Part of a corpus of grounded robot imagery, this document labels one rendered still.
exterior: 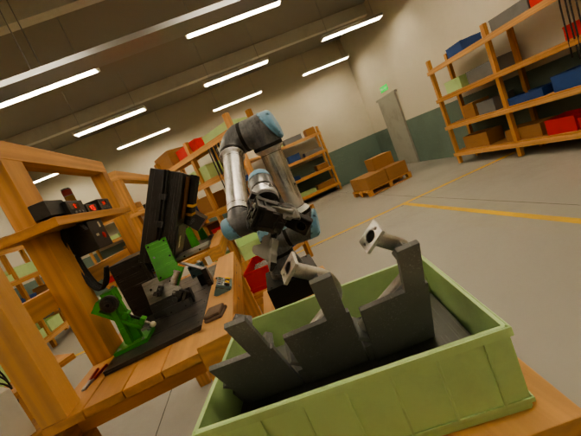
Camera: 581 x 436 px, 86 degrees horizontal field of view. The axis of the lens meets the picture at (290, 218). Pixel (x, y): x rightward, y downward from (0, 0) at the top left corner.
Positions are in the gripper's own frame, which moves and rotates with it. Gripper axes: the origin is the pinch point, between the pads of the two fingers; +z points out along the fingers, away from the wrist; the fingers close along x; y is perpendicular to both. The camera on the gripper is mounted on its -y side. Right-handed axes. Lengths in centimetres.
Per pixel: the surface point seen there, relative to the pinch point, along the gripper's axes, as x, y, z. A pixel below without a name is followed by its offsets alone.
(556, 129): 114, -452, -311
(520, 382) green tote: 3.8, -37.9, 30.9
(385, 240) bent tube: 12.9, -12.8, 10.0
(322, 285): 0.8, -4.7, 11.8
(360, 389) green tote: -10.1, -14.2, 25.0
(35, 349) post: -80, 51, -28
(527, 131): 101, -463, -357
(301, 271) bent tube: 0.6, -1.0, 8.3
